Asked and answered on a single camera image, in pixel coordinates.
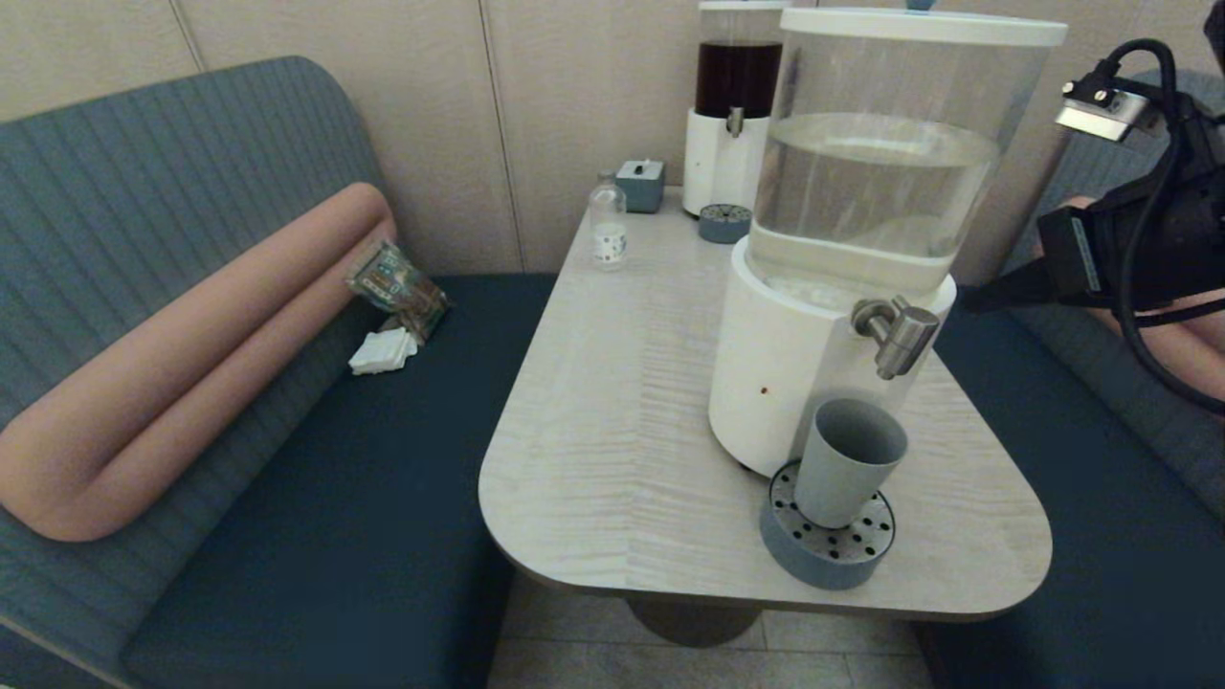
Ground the metal water dispenser tap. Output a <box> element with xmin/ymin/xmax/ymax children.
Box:
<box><xmin>852</xmin><ymin>297</ymin><xmax>941</xmax><ymax>381</ymax></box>

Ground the grey plastic cup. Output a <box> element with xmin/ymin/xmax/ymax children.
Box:
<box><xmin>794</xmin><ymin>398</ymin><xmax>908</xmax><ymax>530</ymax></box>

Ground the pink bolster cushion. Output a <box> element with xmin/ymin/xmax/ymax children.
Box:
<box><xmin>0</xmin><ymin>182</ymin><xmax>397</xmax><ymax>543</ymax></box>
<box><xmin>1053</xmin><ymin>196</ymin><xmax>1225</xmax><ymax>403</ymax></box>

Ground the clear water dispenser white base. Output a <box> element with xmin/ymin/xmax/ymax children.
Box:
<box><xmin>708</xmin><ymin>0</ymin><xmax>1069</xmax><ymax>479</ymax></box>

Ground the teal upholstered bench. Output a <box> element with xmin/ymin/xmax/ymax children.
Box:
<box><xmin>914</xmin><ymin>65</ymin><xmax>1225</xmax><ymax>689</ymax></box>
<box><xmin>0</xmin><ymin>56</ymin><xmax>556</xmax><ymax>689</ymax></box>

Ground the small blue perforated drip tray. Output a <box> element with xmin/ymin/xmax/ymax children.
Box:
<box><xmin>697</xmin><ymin>203</ymin><xmax>752</xmax><ymax>244</ymax></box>

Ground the dark drink dispenser white base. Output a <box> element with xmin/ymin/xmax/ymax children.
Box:
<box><xmin>681</xmin><ymin>0</ymin><xmax>791</xmax><ymax>218</ymax></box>

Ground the large blue perforated drip tray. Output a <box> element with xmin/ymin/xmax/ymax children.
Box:
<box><xmin>760</xmin><ymin>459</ymin><xmax>898</xmax><ymax>590</ymax></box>

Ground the small blue box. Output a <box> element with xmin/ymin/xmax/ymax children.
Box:
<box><xmin>614</xmin><ymin>158</ymin><xmax>665</xmax><ymax>214</ymax></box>

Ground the clear bottle with label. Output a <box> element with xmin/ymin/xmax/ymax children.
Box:
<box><xmin>588</xmin><ymin>170</ymin><xmax>628</xmax><ymax>271</ymax></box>

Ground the clear printed snack packet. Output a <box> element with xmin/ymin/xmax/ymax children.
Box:
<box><xmin>346</xmin><ymin>239</ymin><xmax>451</xmax><ymax>344</ymax></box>

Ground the white napkin stack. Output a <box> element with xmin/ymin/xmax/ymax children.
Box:
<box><xmin>346</xmin><ymin>327</ymin><xmax>418</xmax><ymax>376</ymax></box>

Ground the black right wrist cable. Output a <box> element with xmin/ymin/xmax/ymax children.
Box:
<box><xmin>1062</xmin><ymin>38</ymin><xmax>1225</xmax><ymax>414</ymax></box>

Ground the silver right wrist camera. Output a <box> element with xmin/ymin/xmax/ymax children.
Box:
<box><xmin>1055</xmin><ymin>77</ymin><xmax>1164</xmax><ymax>143</ymax></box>

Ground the gold table pedestal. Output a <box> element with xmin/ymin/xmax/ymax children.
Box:
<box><xmin>627</xmin><ymin>598</ymin><xmax>762</xmax><ymax>648</ymax></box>

